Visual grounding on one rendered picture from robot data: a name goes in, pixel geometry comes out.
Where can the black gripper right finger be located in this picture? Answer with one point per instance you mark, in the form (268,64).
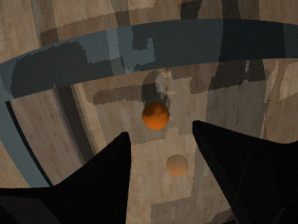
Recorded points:
(258,177)

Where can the translucent orange ball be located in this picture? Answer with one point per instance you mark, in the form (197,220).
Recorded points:
(177,165)

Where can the orange-brown ball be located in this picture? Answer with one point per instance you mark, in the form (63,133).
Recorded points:
(155,115)

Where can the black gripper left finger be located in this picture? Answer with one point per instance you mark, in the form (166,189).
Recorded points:
(95,194)

